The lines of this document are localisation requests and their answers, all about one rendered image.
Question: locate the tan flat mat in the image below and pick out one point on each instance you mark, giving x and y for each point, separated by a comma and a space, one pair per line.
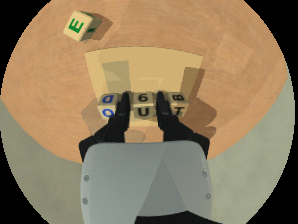
135, 69

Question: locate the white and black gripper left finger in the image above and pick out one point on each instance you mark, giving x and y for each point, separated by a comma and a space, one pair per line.
117, 124

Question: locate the beige block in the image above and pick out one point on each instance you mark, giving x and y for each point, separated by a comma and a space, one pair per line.
107, 105
178, 103
81, 25
143, 105

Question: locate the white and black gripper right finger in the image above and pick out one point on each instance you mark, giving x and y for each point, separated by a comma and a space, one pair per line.
173, 129

